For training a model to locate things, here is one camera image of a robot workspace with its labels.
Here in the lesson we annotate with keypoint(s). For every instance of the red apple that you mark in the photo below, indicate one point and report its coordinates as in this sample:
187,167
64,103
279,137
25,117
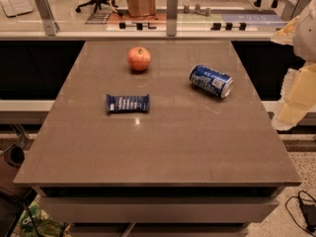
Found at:
139,58

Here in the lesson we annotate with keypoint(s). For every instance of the metal glass post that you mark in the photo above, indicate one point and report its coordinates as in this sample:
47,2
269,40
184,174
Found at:
299,5
171,23
49,24

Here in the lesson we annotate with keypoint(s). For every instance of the middle metal glass post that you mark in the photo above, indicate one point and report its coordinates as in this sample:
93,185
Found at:
171,23

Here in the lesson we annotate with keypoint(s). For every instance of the blue snack bar wrapper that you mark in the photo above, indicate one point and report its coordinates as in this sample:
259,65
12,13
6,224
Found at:
127,104

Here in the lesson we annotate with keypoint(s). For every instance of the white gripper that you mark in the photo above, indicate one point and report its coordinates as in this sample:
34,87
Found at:
306,37

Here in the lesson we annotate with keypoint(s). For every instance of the cardboard box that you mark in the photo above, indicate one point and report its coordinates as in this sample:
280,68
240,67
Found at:
141,8

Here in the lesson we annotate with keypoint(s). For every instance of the left metal glass post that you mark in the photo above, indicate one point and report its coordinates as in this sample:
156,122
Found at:
49,24

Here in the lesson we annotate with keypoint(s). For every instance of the blue pepsi can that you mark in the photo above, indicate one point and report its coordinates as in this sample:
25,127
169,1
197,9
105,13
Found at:
212,81

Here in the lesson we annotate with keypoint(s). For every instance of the black office chair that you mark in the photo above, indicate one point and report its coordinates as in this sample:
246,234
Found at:
97,5

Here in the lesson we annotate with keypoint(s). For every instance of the right metal glass post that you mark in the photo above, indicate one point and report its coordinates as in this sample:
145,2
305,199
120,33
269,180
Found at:
299,5

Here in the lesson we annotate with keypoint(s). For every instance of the black power adapter with cable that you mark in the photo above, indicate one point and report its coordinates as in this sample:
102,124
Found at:
307,206

